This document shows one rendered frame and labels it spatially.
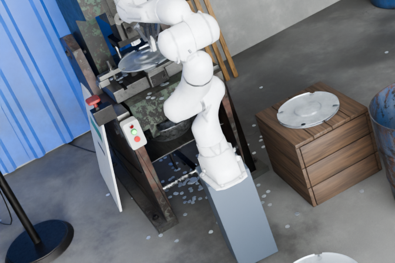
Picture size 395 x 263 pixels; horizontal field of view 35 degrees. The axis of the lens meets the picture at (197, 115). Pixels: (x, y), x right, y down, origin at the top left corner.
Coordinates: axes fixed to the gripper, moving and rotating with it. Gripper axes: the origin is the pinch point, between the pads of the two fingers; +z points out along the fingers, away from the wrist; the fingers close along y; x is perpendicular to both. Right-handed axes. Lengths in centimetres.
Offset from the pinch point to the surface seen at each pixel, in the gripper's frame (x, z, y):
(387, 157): -95, 18, 51
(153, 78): 2.9, 23.6, -2.5
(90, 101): -0.1, 14.9, -34.2
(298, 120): -50, 35, 42
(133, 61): 14.2, 19.0, -6.3
